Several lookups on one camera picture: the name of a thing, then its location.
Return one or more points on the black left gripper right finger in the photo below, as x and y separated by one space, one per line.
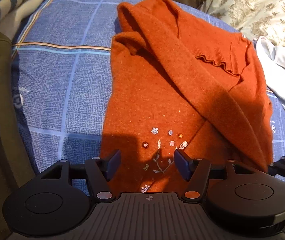
236 197

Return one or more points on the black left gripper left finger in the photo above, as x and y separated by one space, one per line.
61 197

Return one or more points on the orange knit sweater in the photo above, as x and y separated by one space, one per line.
178 81

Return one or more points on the blue plaid bed sheet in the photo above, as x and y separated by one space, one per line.
61 79

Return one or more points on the grey striped garment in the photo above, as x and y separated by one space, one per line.
13 12

